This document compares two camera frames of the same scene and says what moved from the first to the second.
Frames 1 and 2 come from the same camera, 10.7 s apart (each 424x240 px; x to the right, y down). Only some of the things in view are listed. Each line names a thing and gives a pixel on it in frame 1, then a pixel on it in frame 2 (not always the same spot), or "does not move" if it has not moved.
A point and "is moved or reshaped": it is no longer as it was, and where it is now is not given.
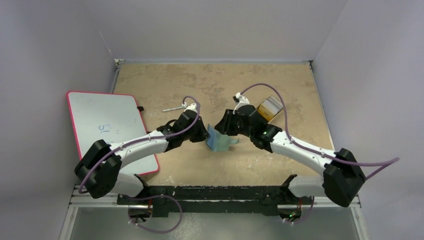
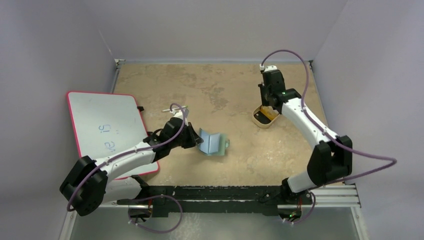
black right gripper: (228, 122) → (267, 99)
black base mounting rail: (207, 200) does not move
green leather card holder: (218, 142) is moved or reshaped
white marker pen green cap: (182, 107) does not move
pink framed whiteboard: (112, 117) does not move
